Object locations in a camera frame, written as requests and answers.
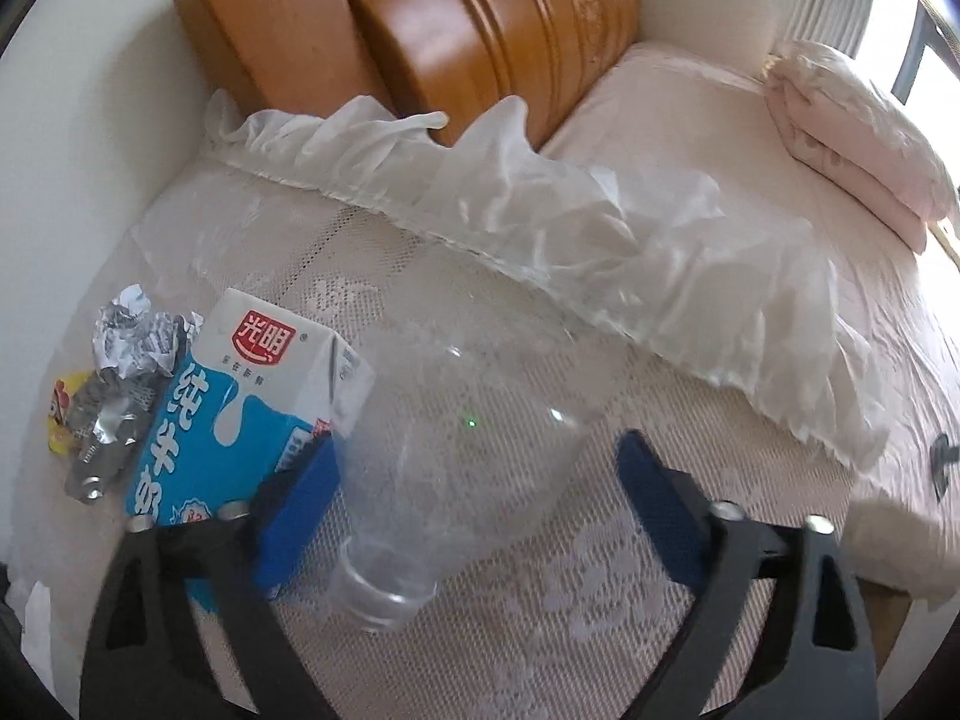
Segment white pleated curtain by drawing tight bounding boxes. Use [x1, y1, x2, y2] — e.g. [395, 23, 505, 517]
[780, 0, 927, 102]

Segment carved wooden headboard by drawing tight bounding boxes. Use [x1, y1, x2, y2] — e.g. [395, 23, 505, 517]
[330, 0, 642, 147]

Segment bed with pink sheet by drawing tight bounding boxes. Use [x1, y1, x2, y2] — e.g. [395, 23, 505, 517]
[540, 41, 960, 593]

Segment clear plastic bottle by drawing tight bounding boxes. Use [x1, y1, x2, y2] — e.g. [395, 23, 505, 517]
[328, 322, 590, 635]

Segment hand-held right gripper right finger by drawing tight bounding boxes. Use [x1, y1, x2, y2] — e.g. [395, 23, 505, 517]
[615, 429, 878, 720]

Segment wooden table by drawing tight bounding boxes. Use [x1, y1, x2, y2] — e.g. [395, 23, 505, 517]
[855, 577, 912, 691]

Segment blue and white milk carton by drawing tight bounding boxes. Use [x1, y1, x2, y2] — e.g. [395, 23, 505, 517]
[124, 289, 376, 612]

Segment pink pillow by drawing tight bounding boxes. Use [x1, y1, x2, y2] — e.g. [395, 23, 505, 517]
[761, 40, 960, 256]

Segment white lace ruffled tablecloth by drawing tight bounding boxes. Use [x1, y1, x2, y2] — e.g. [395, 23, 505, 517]
[15, 86, 893, 720]

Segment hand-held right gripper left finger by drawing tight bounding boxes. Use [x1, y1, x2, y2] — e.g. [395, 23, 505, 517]
[79, 435, 342, 720]

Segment wooden panel with round label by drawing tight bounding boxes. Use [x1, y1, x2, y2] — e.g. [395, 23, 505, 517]
[171, 0, 398, 122]

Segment window with dark frame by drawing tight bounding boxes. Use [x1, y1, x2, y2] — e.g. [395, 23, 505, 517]
[892, 0, 960, 136]

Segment yellow cartoon snack packet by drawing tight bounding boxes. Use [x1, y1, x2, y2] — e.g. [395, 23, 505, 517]
[46, 369, 95, 458]

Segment crumpled silver foil wrapper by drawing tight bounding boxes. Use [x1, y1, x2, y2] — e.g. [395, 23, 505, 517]
[64, 283, 205, 503]

